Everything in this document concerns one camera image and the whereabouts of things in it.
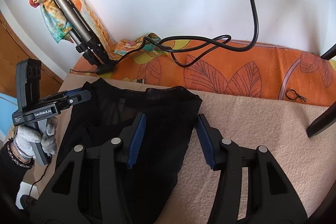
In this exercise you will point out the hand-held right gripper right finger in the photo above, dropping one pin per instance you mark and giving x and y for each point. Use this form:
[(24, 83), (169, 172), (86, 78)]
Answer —
[(206, 140)]

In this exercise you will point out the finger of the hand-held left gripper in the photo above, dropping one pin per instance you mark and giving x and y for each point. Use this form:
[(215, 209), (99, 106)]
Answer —
[(60, 95), (76, 100)]

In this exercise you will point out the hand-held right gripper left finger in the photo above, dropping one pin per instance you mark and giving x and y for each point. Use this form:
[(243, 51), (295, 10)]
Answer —
[(136, 140)]

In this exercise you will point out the black top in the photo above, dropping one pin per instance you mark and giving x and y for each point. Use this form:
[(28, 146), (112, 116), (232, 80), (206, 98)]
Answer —
[(162, 119)]

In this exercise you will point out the person's left forearm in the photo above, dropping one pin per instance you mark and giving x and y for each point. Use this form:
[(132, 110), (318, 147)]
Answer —
[(10, 174)]

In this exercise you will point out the person's left hand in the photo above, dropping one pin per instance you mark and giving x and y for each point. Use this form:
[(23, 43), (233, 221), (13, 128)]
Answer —
[(26, 138)]

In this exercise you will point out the light blue object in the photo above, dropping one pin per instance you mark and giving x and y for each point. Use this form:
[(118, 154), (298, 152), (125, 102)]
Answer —
[(6, 113)]

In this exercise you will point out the wooden door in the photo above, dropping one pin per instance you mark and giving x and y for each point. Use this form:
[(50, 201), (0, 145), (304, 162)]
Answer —
[(21, 48)]

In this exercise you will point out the beige blanket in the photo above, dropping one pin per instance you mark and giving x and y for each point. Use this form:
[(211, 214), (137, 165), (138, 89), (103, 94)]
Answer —
[(262, 121)]

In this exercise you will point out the small black plug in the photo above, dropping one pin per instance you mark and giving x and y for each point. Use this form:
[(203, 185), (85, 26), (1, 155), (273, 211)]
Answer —
[(141, 80)]

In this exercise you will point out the orange floral bed sheet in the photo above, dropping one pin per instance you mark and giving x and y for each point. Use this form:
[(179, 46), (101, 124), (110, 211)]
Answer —
[(223, 69)]

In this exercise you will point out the folded silver tripod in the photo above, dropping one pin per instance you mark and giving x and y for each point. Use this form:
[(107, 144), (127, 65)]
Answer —
[(61, 1)]

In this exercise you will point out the person's dark shoe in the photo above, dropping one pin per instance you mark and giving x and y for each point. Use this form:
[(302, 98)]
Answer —
[(27, 203)]

